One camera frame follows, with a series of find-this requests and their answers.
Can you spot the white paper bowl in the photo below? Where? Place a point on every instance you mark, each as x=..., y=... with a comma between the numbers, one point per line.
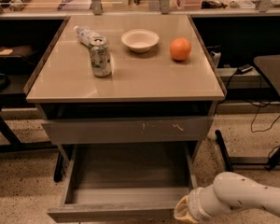
x=140, y=40

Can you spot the orange fruit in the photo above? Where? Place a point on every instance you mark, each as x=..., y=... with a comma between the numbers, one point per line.
x=180, y=49

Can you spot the clear plastic water bottle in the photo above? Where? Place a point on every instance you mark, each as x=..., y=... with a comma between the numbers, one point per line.
x=85, y=35

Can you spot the padded gripper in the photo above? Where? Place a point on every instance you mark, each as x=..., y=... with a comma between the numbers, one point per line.
x=194, y=203

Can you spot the black power adapter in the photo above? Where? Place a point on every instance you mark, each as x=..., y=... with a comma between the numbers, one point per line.
x=244, y=69

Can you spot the dark side table top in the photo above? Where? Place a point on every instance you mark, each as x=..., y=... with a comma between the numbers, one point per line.
x=269, y=67

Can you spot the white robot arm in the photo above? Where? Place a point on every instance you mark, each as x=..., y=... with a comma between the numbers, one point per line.
x=229, y=193

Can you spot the grey top drawer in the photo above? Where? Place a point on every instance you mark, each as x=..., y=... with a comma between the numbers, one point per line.
x=127, y=130

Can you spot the grey drawer cabinet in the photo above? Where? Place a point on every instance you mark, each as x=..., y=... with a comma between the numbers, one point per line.
x=141, y=85

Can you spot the green white soda can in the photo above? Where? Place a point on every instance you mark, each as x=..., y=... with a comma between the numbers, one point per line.
x=100, y=56

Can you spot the black table leg bar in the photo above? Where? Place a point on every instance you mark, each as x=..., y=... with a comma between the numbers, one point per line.
x=223, y=150

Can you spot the grey drawer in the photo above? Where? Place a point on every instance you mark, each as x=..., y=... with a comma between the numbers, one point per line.
x=124, y=182
x=127, y=130

